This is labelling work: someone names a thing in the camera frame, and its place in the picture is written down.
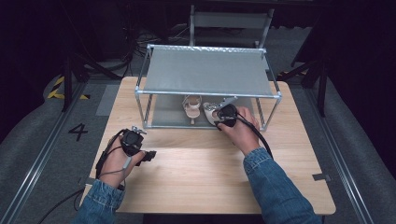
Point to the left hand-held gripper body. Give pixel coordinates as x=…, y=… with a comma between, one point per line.
x=132, y=141

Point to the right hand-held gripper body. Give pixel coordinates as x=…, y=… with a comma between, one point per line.
x=227, y=113

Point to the white slingback high-heel shoe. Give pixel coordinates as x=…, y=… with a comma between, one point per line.
x=209, y=113
x=191, y=109

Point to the grey metal-frame shoe rack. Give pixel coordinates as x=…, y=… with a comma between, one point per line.
x=205, y=71

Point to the person's right hand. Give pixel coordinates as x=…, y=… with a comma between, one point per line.
x=243, y=133

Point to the person's left hand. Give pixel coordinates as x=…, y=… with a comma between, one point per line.
x=115, y=165

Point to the black tripod stand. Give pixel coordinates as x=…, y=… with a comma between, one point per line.
x=322, y=84
x=67, y=84

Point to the yellow-black hazard tape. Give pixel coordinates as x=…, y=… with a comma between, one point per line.
x=57, y=90

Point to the grey metal chair frame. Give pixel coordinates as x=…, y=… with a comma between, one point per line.
x=230, y=20

